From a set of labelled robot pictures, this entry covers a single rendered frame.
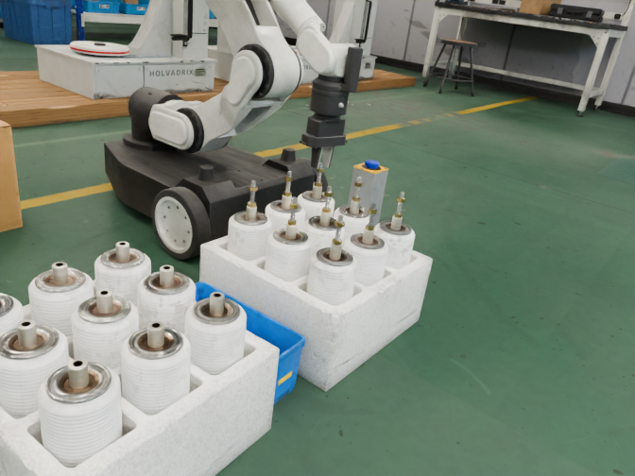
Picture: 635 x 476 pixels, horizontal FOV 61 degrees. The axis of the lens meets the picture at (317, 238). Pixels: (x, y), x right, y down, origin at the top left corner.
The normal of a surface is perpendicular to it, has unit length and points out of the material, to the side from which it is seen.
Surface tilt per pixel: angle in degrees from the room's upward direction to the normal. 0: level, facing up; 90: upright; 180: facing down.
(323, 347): 90
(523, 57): 90
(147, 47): 90
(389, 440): 0
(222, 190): 45
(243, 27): 90
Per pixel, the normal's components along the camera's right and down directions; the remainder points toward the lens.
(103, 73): 0.78, 0.35
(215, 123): -0.62, 0.26
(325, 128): 0.61, 0.40
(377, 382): 0.12, -0.90
